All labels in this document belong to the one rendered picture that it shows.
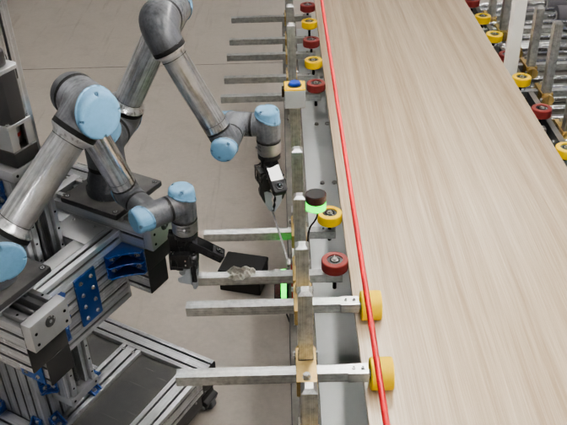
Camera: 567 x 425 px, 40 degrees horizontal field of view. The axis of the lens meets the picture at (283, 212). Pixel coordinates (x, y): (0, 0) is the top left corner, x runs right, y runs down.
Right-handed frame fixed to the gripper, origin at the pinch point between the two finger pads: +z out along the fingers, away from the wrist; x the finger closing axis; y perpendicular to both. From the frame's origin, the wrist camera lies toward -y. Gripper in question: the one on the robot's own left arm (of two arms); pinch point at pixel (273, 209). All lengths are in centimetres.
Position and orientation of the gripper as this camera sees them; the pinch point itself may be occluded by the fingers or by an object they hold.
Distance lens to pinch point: 250.2
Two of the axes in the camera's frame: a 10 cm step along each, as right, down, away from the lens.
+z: 0.3, 8.3, 5.6
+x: -9.4, 2.2, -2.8
